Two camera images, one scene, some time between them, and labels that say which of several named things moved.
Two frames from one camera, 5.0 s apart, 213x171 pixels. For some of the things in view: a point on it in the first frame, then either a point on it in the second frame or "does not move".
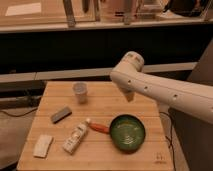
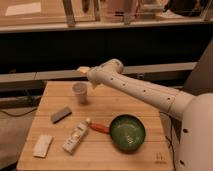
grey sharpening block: (60, 115) does not move
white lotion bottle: (70, 144) does not move
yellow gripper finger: (129, 94) → (84, 69)
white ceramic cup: (80, 90) does not move
